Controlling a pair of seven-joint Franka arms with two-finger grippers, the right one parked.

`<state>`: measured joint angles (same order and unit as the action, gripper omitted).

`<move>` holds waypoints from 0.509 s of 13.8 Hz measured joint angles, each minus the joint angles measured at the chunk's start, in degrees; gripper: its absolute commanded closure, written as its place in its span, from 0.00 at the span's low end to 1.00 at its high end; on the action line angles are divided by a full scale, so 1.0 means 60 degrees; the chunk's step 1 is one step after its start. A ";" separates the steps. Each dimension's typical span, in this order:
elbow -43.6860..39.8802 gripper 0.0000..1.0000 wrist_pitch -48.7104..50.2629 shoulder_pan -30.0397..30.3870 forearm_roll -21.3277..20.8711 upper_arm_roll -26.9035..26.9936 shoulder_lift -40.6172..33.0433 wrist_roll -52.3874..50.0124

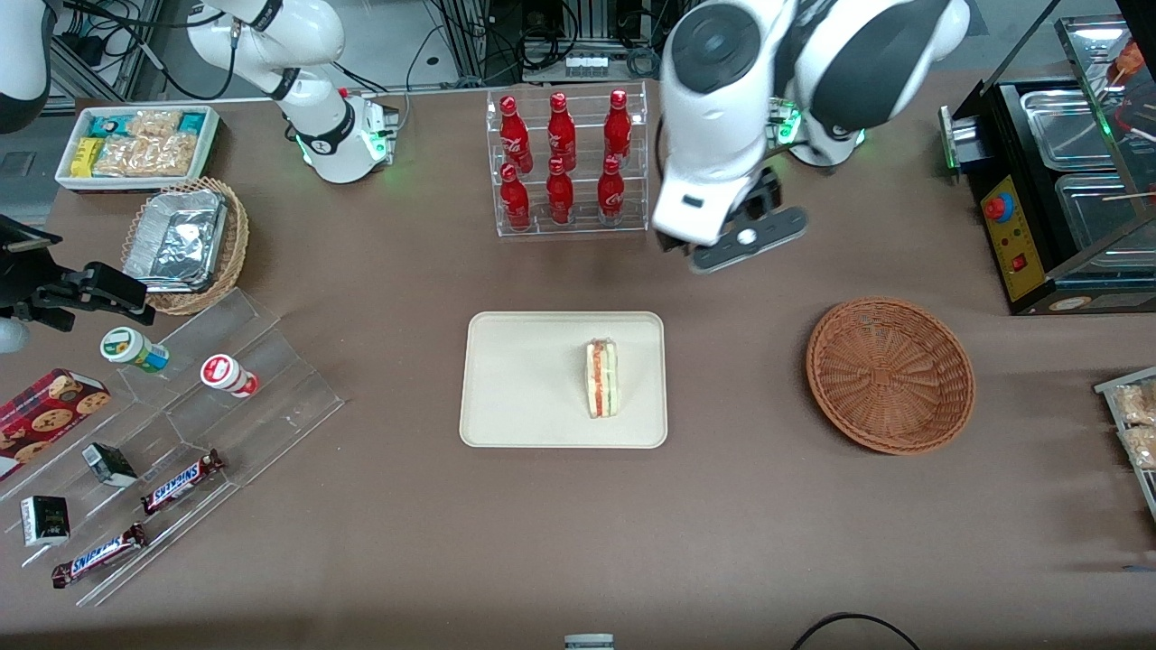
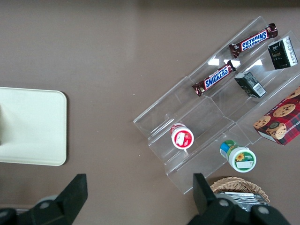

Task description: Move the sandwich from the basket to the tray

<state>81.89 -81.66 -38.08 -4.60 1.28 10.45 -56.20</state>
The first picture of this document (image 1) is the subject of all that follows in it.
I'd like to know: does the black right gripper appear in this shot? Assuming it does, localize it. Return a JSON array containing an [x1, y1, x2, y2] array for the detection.
[[0, 215, 156, 330]]

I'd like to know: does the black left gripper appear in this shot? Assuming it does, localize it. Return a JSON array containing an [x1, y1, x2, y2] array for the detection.
[[736, 165, 785, 222]]

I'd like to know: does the triangular sandwich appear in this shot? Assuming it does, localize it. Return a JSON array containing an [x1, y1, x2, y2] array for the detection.
[[585, 338, 621, 420]]

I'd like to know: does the light wicker basket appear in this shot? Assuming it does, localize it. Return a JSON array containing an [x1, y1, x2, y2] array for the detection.
[[121, 177, 250, 316]]

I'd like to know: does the round brown wicker basket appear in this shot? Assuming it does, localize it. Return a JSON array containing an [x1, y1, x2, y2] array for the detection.
[[806, 298, 976, 455]]

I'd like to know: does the cream rectangular serving tray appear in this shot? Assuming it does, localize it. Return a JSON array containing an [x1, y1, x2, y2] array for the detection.
[[459, 311, 668, 450]]

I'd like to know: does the grey metal snack tray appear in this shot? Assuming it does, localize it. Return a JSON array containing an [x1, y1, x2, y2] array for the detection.
[[1094, 366, 1156, 525]]

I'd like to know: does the green lid white cup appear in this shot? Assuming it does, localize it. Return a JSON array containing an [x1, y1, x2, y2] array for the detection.
[[99, 327, 170, 374]]

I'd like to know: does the silver foil container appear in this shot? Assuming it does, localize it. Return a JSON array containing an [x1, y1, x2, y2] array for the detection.
[[124, 189, 228, 294]]

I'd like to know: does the white rectangular snack bin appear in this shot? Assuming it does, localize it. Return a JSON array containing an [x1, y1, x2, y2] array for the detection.
[[56, 105, 221, 193]]

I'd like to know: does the large clear cracker bag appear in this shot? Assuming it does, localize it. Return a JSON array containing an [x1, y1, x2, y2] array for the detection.
[[93, 134, 198, 178]]

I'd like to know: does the red lid white cup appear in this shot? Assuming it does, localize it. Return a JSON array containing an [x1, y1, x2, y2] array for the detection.
[[200, 354, 260, 398]]

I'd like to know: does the red cola bottle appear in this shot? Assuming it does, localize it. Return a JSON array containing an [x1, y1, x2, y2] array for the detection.
[[499, 96, 534, 174], [499, 162, 531, 231], [603, 88, 633, 165], [545, 158, 575, 227], [547, 92, 577, 172], [597, 155, 626, 227]]

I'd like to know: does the red plaid cookie box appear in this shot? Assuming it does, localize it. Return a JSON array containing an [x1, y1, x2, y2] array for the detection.
[[0, 368, 111, 481]]

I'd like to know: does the small clear cracker bag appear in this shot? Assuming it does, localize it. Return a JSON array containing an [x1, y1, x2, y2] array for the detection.
[[125, 109, 182, 138]]

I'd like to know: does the small black box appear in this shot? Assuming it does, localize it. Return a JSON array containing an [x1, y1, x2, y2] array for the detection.
[[81, 442, 138, 488]]

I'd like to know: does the clear acrylic bottle rack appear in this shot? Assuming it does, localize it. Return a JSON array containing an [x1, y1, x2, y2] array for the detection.
[[486, 81, 649, 237]]

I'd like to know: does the clear acrylic step display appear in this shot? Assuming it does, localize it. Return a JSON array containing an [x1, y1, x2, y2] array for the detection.
[[0, 289, 346, 608]]

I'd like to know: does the snickers chocolate bar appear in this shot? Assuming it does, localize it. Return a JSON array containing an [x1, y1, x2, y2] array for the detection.
[[51, 524, 148, 589], [140, 450, 225, 515]]

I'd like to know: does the black and white box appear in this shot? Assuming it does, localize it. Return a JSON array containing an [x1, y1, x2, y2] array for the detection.
[[20, 495, 71, 547]]

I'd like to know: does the black food warmer machine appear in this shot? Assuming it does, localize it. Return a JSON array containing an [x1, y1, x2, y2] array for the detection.
[[939, 14, 1156, 317]]

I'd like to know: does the small steel pan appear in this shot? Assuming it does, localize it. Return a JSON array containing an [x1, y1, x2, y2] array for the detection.
[[1021, 88, 1126, 172]]

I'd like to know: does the large steel pan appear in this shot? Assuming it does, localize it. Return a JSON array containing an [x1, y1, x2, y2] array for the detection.
[[1055, 172, 1156, 263]]

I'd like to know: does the clear pastry bag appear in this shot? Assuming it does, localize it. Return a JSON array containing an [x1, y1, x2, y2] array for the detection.
[[1120, 424, 1156, 471], [1113, 383, 1156, 426]]

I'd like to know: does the black cable loop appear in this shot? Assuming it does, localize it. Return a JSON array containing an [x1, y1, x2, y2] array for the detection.
[[792, 612, 922, 650]]

